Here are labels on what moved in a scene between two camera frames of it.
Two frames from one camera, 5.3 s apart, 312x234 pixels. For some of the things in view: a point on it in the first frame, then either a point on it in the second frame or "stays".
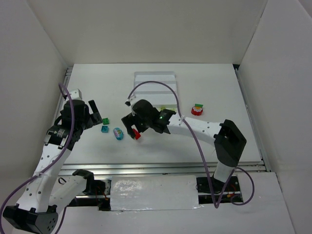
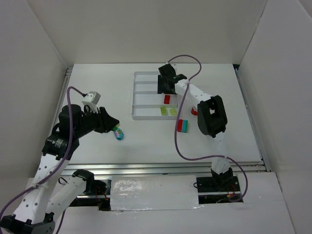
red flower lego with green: x=197 y=109 stays
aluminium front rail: x=167 y=168 stays
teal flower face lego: x=118 y=133 stays
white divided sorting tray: x=159 y=95 stays
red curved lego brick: x=137 y=134 -> x=166 y=99
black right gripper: x=131 y=122 -> x=166 y=79
